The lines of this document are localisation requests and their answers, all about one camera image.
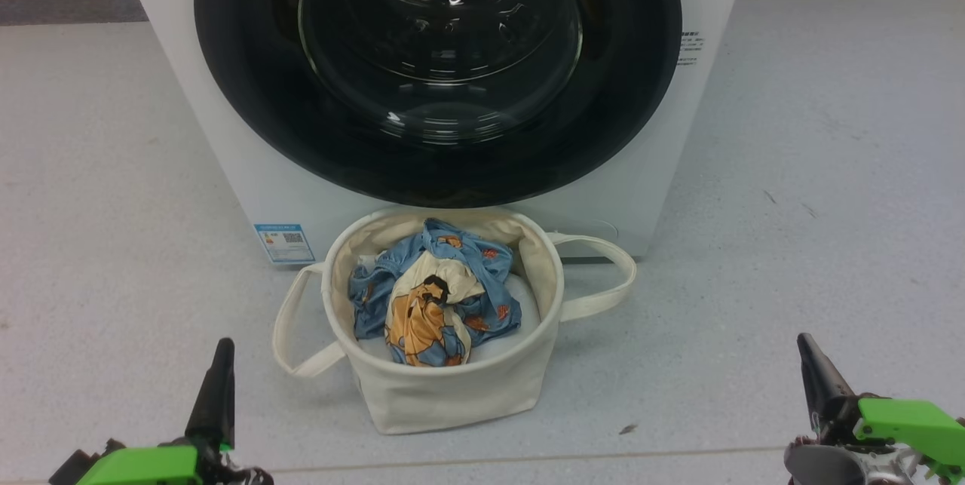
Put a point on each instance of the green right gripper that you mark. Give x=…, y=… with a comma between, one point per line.
x=912, y=428

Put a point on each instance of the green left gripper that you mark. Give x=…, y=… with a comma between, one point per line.
x=143, y=466

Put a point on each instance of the cream orange cartoon-print garment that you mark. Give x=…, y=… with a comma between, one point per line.
x=422, y=319

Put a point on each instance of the blue patterned garment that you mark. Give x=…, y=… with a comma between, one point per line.
x=482, y=274

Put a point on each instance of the black-rimmed glass washer door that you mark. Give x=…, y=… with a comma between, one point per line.
x=249, y=93

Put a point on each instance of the white front-load washing machine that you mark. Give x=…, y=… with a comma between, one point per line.
x=226, y=130

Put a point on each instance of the blue energy label sticker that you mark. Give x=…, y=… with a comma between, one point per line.
x=284, y=244

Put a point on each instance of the cream canvas laundry basket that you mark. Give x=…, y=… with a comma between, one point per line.
x=445, y=394

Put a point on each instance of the round drain filter cover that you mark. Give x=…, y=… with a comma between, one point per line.
x=595, y=229

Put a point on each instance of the white pillow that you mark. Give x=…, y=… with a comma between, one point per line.
x=529, y=304

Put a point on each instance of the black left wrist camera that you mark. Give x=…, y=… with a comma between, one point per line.
x=71, y=468

